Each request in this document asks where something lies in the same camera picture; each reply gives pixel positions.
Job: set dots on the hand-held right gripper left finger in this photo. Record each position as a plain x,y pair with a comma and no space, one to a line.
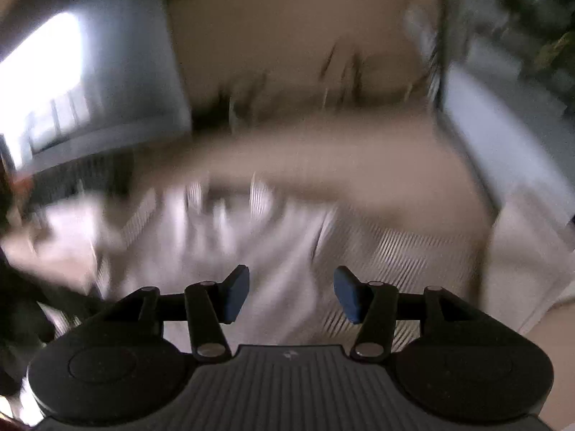
236,295

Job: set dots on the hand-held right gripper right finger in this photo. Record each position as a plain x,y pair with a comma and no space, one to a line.
348,295

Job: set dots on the white striped garment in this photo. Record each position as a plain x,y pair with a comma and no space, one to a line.
278,256

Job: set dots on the grey flat panel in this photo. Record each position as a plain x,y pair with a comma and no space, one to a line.
503,134

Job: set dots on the grey curved monitor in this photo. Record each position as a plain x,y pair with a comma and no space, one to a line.
134,76

